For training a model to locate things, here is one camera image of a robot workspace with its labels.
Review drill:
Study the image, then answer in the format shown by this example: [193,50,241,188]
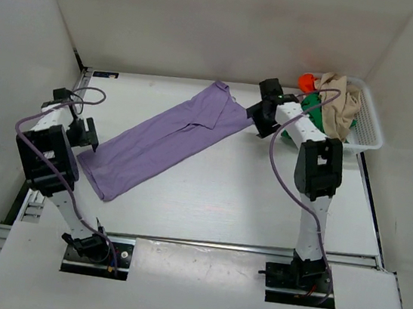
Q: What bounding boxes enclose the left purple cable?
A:
[0,79,141,277]

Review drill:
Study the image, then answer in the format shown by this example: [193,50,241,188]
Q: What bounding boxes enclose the orange t shirt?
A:
[297,73,316,94]

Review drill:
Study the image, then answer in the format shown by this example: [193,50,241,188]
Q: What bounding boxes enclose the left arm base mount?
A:
[60,233,134,281]

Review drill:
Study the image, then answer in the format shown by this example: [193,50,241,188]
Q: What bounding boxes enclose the white plastic basket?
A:
[306,72,392,156]

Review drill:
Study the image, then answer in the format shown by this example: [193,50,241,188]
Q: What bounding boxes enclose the beige t shirt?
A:
[315,73,361,142]

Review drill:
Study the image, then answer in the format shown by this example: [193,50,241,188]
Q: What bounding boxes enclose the black label sticker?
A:
[92,70,119,79]

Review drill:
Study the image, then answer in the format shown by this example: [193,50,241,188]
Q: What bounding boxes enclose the purple t shirt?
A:
[76,81,253,202]

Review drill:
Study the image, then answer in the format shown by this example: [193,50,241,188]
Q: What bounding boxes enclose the purple cable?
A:
[0,79,141,277]
[250,81,360,305]

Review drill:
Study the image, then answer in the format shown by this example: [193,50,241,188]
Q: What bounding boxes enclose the green t shirt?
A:
[301,93,361,142]

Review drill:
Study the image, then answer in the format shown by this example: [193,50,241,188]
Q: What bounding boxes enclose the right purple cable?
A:
[250,81,360,305]

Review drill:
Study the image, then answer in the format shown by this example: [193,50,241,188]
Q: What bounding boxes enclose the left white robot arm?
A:
[15,88,114,265]

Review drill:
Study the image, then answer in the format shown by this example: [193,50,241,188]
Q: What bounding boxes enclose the white front board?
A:
[0,222,401,309]

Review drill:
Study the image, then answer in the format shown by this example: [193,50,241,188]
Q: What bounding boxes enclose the aluminium frame rail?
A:
[0,54,404,309]

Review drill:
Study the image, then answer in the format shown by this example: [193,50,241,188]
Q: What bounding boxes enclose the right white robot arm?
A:
[246,78,343,289]

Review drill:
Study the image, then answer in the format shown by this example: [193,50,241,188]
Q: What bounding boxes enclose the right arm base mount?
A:
[258,252,336,309]

